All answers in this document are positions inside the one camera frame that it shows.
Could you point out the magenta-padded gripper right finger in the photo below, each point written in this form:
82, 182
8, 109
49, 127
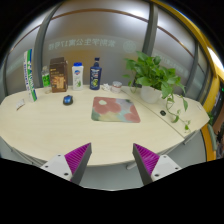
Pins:
162, 166

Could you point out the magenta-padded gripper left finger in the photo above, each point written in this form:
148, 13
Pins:
59, 164

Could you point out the blue and black computer mouse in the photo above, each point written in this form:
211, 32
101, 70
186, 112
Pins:
68, 100

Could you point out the pastel floral mouse pad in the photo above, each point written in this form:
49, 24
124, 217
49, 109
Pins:
115, 110

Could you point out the small black object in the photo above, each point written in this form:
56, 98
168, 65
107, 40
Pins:
162, 113

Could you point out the small white packet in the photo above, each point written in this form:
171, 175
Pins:
20, 104

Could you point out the clear bottle with green label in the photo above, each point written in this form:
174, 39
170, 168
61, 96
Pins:
46, 80

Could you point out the white bottle with blue cap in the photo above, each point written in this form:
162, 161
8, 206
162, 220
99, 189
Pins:
78, 78

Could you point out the brown cracker carton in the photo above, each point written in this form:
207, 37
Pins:
58, 76

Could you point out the crumpled white tissue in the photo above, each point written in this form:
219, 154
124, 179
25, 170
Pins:
106, 87

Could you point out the small jar with white lid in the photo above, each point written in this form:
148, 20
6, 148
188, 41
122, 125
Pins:
116, 87

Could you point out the white green blue tube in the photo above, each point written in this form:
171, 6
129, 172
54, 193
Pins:
30, 76

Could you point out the green plant in white pot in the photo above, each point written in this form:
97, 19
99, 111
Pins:
150, 75

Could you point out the dark blue pump bottle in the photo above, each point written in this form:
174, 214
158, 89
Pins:
95, 76

